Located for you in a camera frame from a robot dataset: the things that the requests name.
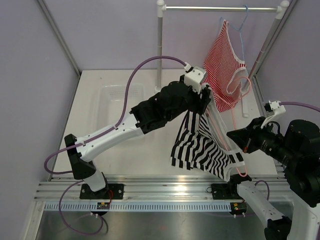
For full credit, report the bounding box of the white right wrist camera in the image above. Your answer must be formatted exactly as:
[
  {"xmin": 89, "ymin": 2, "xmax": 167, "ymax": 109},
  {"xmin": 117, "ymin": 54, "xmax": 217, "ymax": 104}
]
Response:
[{"xmin": 260, "ymin": 100, "xmax": 286, "ymax": 129}]

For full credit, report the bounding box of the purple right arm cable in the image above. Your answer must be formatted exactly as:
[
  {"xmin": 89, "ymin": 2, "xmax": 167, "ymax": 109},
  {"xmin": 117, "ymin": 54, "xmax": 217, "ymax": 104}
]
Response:
[{"xmin": 279, "ymin": 101, "xmax": 320, "ymax": 112}]

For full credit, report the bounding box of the pink wire hanger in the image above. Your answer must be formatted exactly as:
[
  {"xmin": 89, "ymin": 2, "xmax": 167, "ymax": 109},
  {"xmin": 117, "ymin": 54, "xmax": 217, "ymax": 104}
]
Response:
[{"xmin": 217, "ymin": 76, "xmax": 252, "ymax": 178}]

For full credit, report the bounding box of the red white striped tank top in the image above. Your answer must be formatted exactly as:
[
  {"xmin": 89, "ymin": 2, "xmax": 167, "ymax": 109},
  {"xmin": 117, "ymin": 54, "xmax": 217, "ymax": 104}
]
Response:
[{"xmin": 203, "ymin": 19, "xmax": 248, "ymax": 112}]

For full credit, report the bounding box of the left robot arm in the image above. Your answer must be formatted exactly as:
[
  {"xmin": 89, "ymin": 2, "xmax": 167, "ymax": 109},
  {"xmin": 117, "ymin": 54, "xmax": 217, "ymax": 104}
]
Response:
[{"xmin": 64, "ymin": 81, "xmax": 211, "ymax": 199}]

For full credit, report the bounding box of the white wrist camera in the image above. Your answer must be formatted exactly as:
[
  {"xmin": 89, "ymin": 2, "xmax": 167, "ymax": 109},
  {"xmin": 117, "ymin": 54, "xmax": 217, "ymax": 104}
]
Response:
[
  {"xmin": 260, "ymin": 100, "xmax": 286, "ymax": 129},
  {"xmin": 183, "ymin": 62, "xmax": 207, "ymax": 94}
]

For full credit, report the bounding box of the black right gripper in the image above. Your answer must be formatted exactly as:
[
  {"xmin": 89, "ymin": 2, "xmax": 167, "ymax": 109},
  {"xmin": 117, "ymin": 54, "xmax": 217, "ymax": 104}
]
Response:
[{"xmin": 228, "ymin": 115, "xmax": 299, "ymax": 165}]

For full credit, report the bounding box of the black white striped tank top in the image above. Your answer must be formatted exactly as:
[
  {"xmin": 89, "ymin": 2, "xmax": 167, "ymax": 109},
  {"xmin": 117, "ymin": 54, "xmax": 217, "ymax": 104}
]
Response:
[{"xmin": 170, "ymin": 92, "xmax": 245, "ymax": 182}]

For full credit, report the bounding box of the left aluminium frame post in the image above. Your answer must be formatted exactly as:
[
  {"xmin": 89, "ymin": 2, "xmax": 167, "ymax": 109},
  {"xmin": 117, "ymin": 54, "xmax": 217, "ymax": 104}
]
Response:
[{"xmin": 35, "ymin": 0, "xmax": 82, "ymax": 79}]

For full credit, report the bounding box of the white slotted cable duct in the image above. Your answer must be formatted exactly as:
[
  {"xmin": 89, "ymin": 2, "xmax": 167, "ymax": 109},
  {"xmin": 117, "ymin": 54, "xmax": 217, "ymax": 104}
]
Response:
[{"xmin": 44, "ymin": 201, "xmax": 231, "ymax": 212}]

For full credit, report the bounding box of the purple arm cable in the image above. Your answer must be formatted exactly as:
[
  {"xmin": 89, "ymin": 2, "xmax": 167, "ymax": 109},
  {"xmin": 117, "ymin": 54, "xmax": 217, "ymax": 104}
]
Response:
[
  {"xmin": 43, "ymin": 55, "xmax": 188, "ymax": 236},
  {"xmin": 279, "ymin": 101, "xmax": 320, "ymax": 112}
]

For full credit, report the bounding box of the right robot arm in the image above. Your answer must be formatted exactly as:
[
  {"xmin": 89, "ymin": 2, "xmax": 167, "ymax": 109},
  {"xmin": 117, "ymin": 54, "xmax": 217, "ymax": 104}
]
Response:
[{"xmin": 226, "ymin": 117, "xmax": 320, "ymax": 240}]

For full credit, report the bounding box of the aluminium frame post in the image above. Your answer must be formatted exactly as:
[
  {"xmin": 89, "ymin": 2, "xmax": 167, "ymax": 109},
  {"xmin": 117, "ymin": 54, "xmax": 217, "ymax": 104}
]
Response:
[
  {"xmin": 35, "ymin": 0, "xmax": 82, "ymax": 79},
  {"xmin": 251, "ymin": 0, "xmax": 301, "ymax": 115}
]

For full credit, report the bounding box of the blue wire hanger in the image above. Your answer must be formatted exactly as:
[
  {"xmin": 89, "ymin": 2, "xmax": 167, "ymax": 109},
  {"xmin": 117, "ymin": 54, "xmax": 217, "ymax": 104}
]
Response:
[{"xmin": 219, "ymin": 4, "xmax": 249, "ymax": 61}]

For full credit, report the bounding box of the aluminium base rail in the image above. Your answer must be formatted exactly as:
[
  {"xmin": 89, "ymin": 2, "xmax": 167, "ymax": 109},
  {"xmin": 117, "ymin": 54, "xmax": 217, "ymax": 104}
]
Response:
[{"xmin": 34, "ymin": 163, "xmax": 293, "ymax": 202}]

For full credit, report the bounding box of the right aluminium frame post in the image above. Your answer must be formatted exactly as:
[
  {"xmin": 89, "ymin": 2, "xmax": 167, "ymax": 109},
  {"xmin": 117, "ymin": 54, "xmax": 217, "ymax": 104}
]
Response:
[{"xmin": 251, "ymin": 0, "xmax": 301, "ymax": 115}]

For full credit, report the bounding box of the white metal clothes rack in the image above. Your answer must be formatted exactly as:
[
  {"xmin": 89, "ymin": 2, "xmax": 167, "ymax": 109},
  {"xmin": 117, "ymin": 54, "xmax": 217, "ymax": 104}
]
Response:
[{"xmin": 156, "ymin": 0, "xmax": 296, "ymax": 80}]

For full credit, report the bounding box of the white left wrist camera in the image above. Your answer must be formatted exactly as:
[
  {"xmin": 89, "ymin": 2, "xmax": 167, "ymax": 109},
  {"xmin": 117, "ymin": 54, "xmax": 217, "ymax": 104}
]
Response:
[{"xmin": 183, "ymin": 62, "xmax": 207, "ymax": 94}]

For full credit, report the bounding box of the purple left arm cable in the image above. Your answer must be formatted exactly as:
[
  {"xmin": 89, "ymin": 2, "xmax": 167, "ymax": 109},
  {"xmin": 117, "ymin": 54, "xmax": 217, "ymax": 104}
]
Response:
[{"xmin": 43, "ymin": 55, "xmax": 188, "ymax": 236}]

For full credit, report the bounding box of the white plastic basket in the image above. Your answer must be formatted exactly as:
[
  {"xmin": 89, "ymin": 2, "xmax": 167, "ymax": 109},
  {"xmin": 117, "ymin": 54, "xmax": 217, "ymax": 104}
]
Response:
[{"xmin": 97, "ymin": 83, "xmax": 145, "ymax": 125}]

